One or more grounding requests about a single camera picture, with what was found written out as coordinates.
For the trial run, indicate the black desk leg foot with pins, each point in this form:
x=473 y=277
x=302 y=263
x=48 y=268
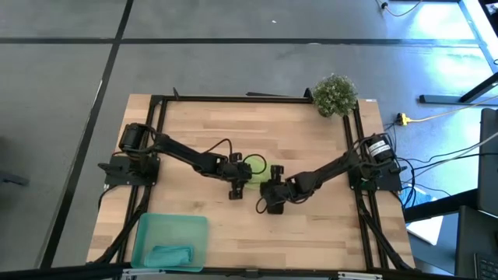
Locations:
x=447 y=99

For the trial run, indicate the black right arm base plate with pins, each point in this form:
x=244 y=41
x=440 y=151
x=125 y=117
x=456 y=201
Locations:
x=383 y=185

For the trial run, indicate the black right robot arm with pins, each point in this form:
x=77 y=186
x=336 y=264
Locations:
x=330 y=169

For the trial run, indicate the black keyboard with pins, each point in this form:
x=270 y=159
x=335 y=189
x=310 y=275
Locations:
x=486 y=268

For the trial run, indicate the white paper sheet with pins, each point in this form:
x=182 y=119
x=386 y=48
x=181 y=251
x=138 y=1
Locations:
x=428 y=229

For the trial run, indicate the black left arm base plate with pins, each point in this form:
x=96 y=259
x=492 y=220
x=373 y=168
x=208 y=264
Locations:
x=116 y=177

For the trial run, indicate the black aluminium table frame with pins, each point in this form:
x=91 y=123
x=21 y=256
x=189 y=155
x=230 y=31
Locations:
x=233 y=99

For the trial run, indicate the lime green microfiber towel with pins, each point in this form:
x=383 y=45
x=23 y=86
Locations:
x=257 y=165

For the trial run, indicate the black computer monitor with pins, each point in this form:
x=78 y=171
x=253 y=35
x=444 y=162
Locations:
x=489 y=163

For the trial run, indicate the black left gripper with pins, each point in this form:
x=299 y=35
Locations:
x=235 y=173

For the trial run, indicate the yellow power plug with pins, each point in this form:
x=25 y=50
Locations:
x=402 y=119

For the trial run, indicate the blue cloth bundle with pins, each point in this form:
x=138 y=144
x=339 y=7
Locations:
x=422 y=196

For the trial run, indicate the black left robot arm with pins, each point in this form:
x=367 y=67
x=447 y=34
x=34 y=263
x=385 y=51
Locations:
x=183 y=151

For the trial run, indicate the teal microfiber towel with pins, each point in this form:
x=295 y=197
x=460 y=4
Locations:
x=169 y=256

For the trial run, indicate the green mesh basket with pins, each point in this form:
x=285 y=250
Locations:
x=171 y=229

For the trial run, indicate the silver metal bracket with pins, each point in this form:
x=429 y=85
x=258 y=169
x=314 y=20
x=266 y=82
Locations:
x=144 y=273
x=360 y=276

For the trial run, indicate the black desk crossbar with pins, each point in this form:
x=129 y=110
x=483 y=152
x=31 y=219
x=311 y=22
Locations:
x=439 y=206

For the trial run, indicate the small artificial potted plant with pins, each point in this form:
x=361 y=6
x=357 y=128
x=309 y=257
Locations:
x=334 y=95

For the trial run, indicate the black desk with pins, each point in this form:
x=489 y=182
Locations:
x=472 y=241

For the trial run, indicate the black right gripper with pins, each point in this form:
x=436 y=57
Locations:
x=276 y=190

